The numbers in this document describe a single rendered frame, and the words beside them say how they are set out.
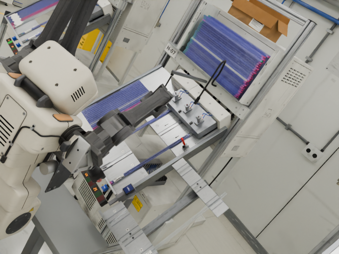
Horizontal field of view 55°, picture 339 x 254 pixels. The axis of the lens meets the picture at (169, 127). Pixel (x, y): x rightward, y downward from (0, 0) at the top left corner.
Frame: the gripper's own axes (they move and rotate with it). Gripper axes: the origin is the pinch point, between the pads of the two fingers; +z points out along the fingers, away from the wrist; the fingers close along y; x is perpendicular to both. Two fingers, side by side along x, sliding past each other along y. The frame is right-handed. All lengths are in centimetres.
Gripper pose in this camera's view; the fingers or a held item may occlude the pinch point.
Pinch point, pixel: (99, 180)
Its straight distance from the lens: 166.9
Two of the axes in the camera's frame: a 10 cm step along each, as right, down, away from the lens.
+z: 1.1, 6.2, 7.8
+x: -8.3, 4.9, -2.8
